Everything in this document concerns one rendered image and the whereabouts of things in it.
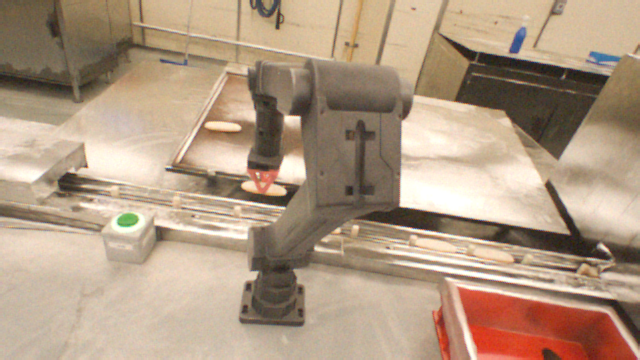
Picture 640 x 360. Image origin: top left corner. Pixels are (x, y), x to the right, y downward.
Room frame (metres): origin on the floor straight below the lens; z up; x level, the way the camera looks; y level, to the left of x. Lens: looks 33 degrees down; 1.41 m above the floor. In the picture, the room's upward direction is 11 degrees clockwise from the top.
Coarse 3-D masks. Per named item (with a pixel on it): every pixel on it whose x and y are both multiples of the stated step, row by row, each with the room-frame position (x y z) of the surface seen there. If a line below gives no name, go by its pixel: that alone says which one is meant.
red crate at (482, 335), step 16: (480, 336) 0.47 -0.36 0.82; (496, 336) 0.47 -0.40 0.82; (512, 336) 0.48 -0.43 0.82; (528, 336) 0.49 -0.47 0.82; (544, 336) 0.50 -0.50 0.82; (448, 352) 0.40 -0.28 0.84; (480, 352) 0.43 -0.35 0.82; (496, 352) 0.44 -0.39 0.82; (512, 352) 0.44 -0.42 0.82; (528, 352) 0.45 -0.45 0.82; (560, 352) 0.47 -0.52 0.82; (576, 352) 0.47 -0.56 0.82
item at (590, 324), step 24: (456, 288) 0.48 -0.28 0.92; (480, 288) 0.49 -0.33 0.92; (504, 288) 0.50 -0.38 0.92; (456, 312) 0.43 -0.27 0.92; (480, 312) 0.49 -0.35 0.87; (504, 312) 0.49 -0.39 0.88; (528, 312) 0.49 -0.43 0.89; (552, 312) 0.49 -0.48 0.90; (576, 312) 0.49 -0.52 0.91; (600, 312) 0.50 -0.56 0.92; (456, 336) 0.39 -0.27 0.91; (552, 336) 0.49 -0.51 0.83; (576, 336) 0.49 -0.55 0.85; (600, 336) 0.47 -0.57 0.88; (624, 336) 0.45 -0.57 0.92
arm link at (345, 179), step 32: (320, 64) 0.29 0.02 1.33; (352, 64) 0.31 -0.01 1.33; (320, 96) 0.27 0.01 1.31; (352, 96) 0.28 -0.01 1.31; (384, 96) 0.29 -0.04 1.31; (320, 128) 0.26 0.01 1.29; (352, 128) 0.27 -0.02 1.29; (384, 128) 0.28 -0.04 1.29; (320, 160) 0.25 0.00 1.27; (352, 160) 0.26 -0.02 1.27; (384, 160) 0.27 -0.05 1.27; (320, 192) 0.23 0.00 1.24; (352, 192) 0.25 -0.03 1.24; (384, 192) 0.25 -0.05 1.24; (288, 224) 0.35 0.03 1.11; (320, 224) 0.29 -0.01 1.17; (256, 256) 0.41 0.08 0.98; (288, 256) 0.40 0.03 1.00
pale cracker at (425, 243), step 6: (420, 240) 0.68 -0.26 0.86; (426, 240) 0.68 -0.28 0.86; (432, 240) 0.68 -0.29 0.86; (438, 240) 0.69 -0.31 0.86; (420, 246) 0.66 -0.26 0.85; (426, 246) 0.66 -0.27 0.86; (432, 246) 0.66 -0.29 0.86; (438, 246) 0.67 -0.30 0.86; (444, 246) 0.67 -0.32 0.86; (450, 246) 0.68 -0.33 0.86; (444, 252) 0.66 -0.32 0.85; (450, 252) 0.66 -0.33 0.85
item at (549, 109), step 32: (448, 32) 3.36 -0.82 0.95; (448, 64) 2.72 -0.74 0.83; (480, 64) 2.36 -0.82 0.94; (512, 64) 2.55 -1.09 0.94; (544, 64) 2.77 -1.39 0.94; (576, 64) 2.67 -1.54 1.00; (448, 96) 2.49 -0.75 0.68; (480, 96) 2.35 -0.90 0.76; (512, 96) 2.36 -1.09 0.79; (544, 96) 2.37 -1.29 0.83; (576, 96) 2.38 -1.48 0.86; (544, 128) 2.40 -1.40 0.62; (576, 128) 2.39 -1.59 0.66
